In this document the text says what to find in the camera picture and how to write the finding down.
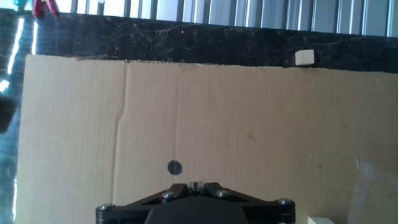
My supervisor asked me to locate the tiny wooden block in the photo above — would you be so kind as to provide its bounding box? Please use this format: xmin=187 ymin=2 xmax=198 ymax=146
xmin=294 ymin=49 xmax=315 ymax=67

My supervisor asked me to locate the brown cardboard sheet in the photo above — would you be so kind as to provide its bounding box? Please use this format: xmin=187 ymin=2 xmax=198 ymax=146
xmin=14 ymin=54 xmax=398 ymax=224

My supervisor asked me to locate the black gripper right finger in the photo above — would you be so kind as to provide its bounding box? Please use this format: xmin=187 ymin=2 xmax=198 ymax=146
xmin=195 ymin=182 xmax=296 ymax=224

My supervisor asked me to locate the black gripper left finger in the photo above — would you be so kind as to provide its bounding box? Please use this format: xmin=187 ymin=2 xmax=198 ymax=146
xmin=95 ymin=182 xmax=197 ymax=224

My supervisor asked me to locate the red spring clip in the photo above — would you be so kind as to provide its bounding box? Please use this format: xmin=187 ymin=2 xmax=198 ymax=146
xmin=32 ymin=0 xmax=60 ymax=18

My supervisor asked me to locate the small wooden cube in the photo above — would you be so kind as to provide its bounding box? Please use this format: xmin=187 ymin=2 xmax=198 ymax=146
xmin=307 ymin=216 xmax=336 ymax=224

